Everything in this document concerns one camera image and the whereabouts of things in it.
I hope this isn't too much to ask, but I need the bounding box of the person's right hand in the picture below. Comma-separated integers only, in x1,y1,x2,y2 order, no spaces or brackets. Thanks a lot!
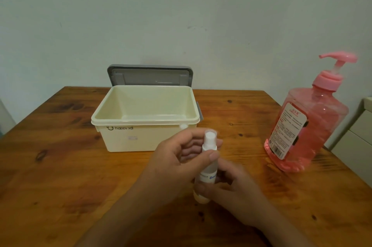
194,158,267,226

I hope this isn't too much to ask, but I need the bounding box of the person's left hand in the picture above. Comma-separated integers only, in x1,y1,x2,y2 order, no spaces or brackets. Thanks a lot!
144,128,224,200

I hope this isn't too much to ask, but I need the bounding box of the small white spray bottle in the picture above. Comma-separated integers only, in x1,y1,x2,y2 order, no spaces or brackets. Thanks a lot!
193,129,218,205

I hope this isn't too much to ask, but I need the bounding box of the person's left forearm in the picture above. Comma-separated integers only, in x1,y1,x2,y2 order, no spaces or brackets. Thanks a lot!
75,175,175,247

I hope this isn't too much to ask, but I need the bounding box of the cream plastic storage box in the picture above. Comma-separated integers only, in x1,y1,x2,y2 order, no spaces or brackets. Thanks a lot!
91,85,204,153

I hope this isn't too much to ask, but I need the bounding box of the grey plastic box lid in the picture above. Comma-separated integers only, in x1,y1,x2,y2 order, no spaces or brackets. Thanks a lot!
107,65,194,89

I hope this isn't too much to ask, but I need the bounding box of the pink pump soap bottle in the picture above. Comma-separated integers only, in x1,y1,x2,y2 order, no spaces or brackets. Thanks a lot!
264,51,358,173

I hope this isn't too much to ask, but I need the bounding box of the white drawer cabinet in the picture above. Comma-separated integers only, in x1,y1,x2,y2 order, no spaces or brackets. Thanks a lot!
331,97,372,188

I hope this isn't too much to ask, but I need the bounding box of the white furniture piece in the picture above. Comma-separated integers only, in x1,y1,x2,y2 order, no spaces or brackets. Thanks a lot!
0,99,17,136

